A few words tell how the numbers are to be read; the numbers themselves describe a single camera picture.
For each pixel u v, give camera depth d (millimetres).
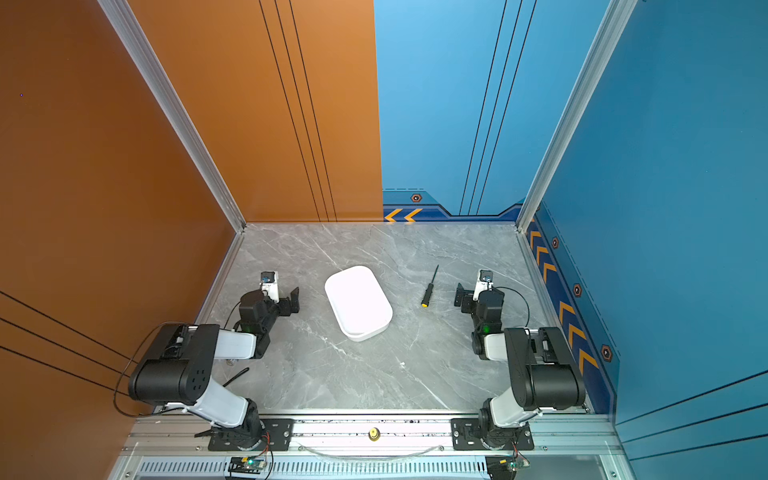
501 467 696
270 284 813
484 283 803
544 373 457
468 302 842
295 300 885
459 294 862
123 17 697
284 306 849
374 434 712
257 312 724
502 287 801
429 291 992
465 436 725
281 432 737
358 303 922
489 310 706
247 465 708
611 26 714
